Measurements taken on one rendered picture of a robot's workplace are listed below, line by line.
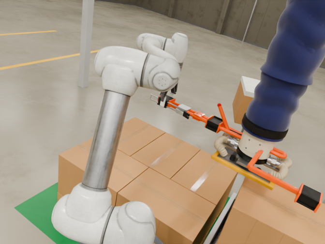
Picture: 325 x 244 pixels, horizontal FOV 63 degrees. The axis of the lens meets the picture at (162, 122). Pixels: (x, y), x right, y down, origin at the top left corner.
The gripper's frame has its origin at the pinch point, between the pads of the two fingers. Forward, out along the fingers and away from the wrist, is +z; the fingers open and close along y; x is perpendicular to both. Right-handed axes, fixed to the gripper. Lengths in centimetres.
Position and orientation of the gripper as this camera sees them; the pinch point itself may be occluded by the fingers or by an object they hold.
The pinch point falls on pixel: (166, 100)
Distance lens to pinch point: 167.4
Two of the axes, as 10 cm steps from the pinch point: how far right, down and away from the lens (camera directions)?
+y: 5.8, -2.8, 7.7
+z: -1.9, 8.7, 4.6
